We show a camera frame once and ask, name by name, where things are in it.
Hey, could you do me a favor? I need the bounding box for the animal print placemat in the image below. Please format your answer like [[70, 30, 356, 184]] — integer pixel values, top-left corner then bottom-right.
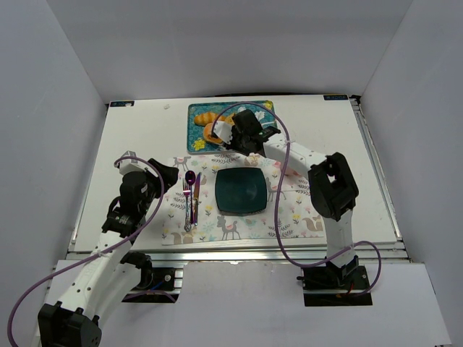
[[161, 154, 325, 246]]

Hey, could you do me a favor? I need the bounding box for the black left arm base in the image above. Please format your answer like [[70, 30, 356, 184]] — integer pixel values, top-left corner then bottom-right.
[[120, 252, 179, 304]]

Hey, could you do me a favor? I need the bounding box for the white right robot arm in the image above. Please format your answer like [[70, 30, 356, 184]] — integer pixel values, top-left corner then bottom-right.
[[212, 110, 359, 286]]

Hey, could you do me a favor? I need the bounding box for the golden croissant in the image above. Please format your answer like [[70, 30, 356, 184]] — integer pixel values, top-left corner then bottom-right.
[[194, 111, 234, 127]]

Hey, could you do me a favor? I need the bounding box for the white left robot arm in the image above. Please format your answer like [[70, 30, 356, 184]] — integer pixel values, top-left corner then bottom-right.
[[38, 154, 179, 346]]

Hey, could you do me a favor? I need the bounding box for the purple iridescent spoon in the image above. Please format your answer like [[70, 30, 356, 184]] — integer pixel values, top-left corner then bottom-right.
[[184, 170, 196, 189]]

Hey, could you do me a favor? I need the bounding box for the glazed donut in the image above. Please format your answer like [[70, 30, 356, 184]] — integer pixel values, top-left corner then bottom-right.
[[203, 122, 222, 145]]

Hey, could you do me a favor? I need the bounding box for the purple iridescent knife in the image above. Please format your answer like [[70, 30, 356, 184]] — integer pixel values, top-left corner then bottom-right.
[[192, 173, 201, 226]]

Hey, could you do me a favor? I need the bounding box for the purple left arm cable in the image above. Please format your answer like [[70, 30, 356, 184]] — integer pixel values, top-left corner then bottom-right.
[[7, 155, 171, 346]]

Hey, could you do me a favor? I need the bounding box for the teal floral serving tray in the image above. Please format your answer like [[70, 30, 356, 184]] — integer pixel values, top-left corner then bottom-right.
[[187, 100, 278, 155]]

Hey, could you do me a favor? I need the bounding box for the purple iridescent fork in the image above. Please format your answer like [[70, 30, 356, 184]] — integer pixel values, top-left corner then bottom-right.
[[182, 179, 191, 232]]

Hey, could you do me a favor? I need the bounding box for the dark teal square plate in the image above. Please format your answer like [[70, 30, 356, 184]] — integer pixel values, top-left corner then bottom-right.
[[215, 167, 268, 215]]

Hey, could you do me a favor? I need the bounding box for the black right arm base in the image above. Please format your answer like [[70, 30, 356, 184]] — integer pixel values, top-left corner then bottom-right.
[[297, 266, 373, 307]]

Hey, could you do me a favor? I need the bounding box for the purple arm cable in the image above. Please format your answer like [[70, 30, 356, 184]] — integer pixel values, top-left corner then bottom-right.
[[211, 102, 383, 297], [7, 155, 171, 346]]

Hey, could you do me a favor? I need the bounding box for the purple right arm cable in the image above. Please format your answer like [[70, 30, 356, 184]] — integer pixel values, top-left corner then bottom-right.
[[211, 102, 383, 297]]

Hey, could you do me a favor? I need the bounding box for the aluminium table frame rail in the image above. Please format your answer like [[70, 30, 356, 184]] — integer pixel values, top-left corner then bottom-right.
[[67, 244, 409, 265]]

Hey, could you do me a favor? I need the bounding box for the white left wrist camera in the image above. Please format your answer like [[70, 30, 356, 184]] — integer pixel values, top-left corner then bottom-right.
[[114, 158, 146, 176]]

